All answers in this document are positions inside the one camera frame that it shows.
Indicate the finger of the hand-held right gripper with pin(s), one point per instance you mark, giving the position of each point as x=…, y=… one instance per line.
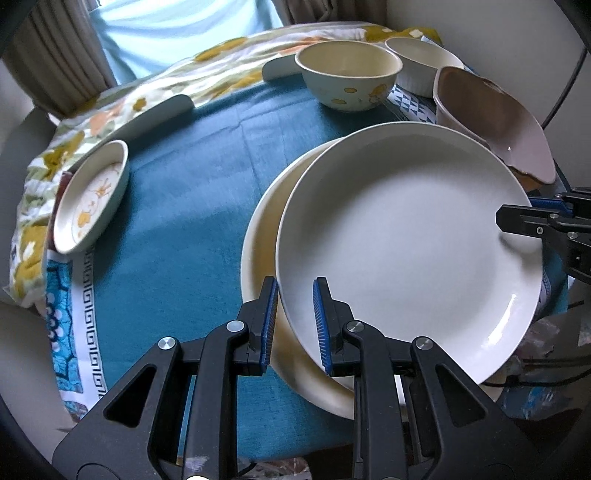
x=531, y=221
x=561, y=199

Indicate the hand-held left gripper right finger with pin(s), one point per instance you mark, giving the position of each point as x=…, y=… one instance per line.
x=323, y=323

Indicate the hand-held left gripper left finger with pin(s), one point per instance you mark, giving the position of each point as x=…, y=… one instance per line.
x=270, y=323

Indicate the large cream plate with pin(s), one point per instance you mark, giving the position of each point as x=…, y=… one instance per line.
x=258, y=258

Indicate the pink irregular plate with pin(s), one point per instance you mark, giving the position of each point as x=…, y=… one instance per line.
x=485, y=115

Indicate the large white plate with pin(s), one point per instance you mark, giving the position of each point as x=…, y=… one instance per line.
x=406, y=240

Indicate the white ribbed bowl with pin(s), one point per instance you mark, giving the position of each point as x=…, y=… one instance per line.
x=420, y=57

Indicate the small yellow-print dish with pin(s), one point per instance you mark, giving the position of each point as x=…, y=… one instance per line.
x=90, y=203

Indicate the cream yellow-print bowl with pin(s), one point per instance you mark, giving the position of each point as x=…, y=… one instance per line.
x=341, y=64

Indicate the teal tablecloth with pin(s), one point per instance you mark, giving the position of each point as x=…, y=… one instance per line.
x=184, y=207

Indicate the blue patterned white cloth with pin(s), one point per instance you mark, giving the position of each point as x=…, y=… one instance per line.
x=74, y=332

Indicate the grey curved edge guard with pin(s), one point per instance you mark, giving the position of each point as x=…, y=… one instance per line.
x=277, y=69
x=157, y=115

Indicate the floral blanket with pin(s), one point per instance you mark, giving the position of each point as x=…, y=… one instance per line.
x=152, y=87

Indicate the beige curtain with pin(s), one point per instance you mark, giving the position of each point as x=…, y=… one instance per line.
x=60, y=55
x=323, y=9

